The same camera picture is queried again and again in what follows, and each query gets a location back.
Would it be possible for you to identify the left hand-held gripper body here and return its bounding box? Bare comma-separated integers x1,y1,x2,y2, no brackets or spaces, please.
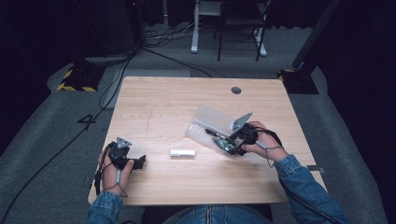
106,136,138,171

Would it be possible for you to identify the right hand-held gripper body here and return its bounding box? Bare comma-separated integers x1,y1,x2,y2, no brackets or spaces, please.
228,111,260,153

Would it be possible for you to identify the clear plastic pencil case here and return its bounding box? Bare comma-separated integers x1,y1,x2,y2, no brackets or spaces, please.
185,104,250,158

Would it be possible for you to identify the person's left hand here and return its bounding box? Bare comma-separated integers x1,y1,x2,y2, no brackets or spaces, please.
97,148,135,197

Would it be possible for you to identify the person's right hand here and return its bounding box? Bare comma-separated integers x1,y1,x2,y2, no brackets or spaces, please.
241,120,290,163

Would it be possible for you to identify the white eraser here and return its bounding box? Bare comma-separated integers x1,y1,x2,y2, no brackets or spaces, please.
169,148,197,158

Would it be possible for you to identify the person's lap in jeans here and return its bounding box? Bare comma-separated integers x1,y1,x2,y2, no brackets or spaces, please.
174,204,265,224

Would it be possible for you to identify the black stand base with pole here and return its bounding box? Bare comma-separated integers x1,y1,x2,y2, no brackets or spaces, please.
276,0,343,95

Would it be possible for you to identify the grey tape piece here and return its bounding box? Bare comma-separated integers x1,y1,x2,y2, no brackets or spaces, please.
306,164,326,175

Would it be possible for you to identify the black yellow striped stand base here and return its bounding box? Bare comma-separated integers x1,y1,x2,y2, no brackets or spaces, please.
56,63,106,93

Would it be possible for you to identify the black chair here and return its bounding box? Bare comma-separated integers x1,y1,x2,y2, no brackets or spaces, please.
214,0,271,63

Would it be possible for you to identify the left hand-held gripper cable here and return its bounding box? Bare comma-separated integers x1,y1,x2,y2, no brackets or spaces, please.
93,146,129,199

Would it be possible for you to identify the hand-held gripper cable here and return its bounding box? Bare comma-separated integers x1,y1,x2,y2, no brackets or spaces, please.
253,126,285,169
93,146,129,199

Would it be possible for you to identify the right hand-held gripper cable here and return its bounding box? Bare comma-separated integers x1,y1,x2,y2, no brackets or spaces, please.
253,126,285,169

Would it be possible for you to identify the long black floor cable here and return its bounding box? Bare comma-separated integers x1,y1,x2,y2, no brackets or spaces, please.
0,57,134,218

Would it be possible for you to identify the white desk frame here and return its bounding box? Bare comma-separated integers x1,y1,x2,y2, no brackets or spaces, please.
190,0,268,58

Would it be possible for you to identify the bundle of floor cables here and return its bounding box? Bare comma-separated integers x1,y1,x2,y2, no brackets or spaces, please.
143,22,198,49

